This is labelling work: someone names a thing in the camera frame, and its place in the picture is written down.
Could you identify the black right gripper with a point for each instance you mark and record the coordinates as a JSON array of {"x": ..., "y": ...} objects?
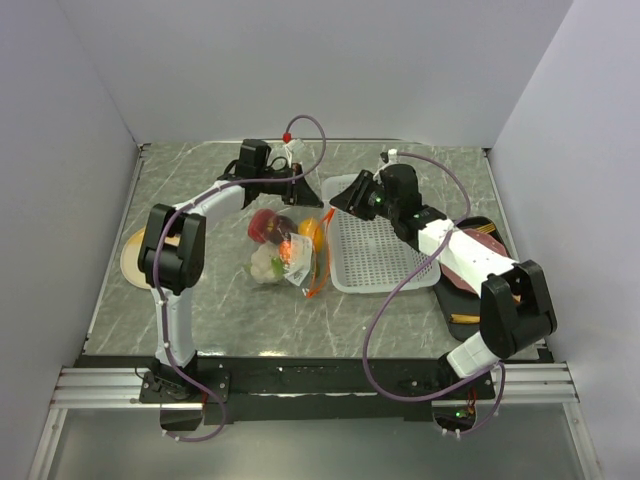
[{"x": 352, "y": 199}]

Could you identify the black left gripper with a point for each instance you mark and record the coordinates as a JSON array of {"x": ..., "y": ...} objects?
[{"x": 303, "y": 195}]

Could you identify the orange lemon fruit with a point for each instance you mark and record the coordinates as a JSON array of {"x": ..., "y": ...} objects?
[{"x": 312, "y": 228}]

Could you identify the dark red apple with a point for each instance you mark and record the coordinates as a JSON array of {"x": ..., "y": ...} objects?
[{"x": 279, "y": 229}]

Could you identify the clear zip bag orange zipper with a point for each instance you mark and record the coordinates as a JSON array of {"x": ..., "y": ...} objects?
[{"x": 311, "y": 271}]

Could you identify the red bell pepper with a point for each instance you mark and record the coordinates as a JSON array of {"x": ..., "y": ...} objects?
[{"x": 258, "y": 226}]

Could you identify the white cauliflower toy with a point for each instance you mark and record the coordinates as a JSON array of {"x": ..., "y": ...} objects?
[{"x": 266, "y": 266}]

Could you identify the green orange mango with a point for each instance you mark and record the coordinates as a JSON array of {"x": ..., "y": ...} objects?
[{"x": 288, "y": 252}]

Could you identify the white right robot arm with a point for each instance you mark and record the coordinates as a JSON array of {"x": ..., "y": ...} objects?
[{"x": 431, "y": 233}]

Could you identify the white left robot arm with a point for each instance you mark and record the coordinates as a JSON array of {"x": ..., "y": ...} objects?
[{"x": 172, "y": 253}]

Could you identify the white plastic basket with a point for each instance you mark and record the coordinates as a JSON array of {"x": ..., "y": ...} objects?
[{"x": 366, "y": 257}]

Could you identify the gold fork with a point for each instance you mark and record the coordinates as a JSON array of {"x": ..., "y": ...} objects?
[{"x": 487, "y": 229}]

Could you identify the black tray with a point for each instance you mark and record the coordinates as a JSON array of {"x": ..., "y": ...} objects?
[{"x": 460, "y": 310}]

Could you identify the pink plate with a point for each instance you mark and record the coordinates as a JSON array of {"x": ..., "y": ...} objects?
[{"x": 486, "y": 240}]

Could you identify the yellow round plate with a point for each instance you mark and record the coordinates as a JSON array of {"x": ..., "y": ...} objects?
[{"x": 129, "y": 261}]

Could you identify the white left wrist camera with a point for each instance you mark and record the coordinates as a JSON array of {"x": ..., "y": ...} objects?
[{"x": 292, "y": 146}]

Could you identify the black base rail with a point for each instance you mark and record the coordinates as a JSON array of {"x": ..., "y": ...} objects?
[{"x": 230, "y": 390}]

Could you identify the aluminium frame rail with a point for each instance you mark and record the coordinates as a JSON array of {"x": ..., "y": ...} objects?
[{"x": 121, "y": 388}]

